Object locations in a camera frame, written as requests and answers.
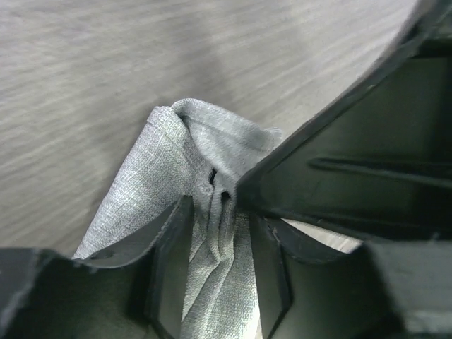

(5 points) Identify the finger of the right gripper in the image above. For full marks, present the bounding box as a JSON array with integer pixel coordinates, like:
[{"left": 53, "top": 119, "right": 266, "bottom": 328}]
[{"left": 237, "top": 1, "right": 451, "bottom": 240}]

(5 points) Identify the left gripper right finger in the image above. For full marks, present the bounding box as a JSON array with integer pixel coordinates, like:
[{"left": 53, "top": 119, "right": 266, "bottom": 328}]
[{"left": 249, "top": 215, "right": 451, "bottom": 338}]

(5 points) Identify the grey cloth napkin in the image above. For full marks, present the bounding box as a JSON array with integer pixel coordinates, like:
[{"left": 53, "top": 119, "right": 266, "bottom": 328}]
[{"left": 75, "top": 98, "right": 282, "bottom": 338}]

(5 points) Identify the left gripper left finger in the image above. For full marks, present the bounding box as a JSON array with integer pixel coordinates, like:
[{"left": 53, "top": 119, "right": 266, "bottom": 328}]
[{"left": 1, "top": 196, "right": 194, "bottom": 338}]

